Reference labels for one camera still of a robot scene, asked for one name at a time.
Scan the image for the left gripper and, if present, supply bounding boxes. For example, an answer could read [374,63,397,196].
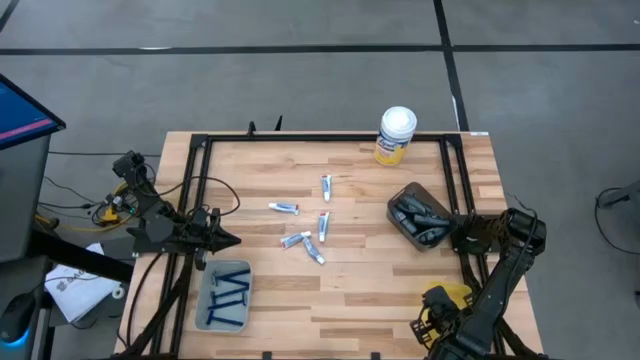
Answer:
[185,207,243,271]

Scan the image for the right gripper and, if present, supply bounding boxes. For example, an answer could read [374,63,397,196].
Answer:
[409,285,466,349]

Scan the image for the dark teal deodorant stick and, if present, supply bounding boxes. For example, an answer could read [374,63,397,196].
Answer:
[414,227,449,246]
[391,206,419,235]
[413,212,451,229]
[397,193,432,214]

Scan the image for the light grey plastic bin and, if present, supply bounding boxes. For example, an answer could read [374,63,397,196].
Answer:
[194,258,254,334]

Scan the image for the dark grey plastic bin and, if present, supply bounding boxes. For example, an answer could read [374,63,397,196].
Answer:
[385,181,459,253]

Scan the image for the black beam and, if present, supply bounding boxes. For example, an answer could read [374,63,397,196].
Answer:
[27,229,135,284]

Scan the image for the white paper sheets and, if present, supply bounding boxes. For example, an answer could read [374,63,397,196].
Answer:
[43,243,122,324]

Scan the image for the yellow Lysol wipes canister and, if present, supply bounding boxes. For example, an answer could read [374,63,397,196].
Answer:
[373,105,419,167]

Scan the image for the grey cabinet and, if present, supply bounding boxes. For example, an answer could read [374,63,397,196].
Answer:
[0,134,51,264]

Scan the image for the blue screen monitor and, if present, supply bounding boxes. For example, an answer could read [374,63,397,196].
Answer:
[0,73,67,151]

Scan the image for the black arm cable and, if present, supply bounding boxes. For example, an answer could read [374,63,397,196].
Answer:
[172,174,242,221]

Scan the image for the yellow cable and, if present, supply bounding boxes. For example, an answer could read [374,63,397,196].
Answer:
[34,179,144,234]

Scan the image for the black aluminium table frame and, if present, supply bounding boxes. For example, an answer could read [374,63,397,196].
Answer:
[112,115,506,360]

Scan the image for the black floor cable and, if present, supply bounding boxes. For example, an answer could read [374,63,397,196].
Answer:
[593,187,640,256]

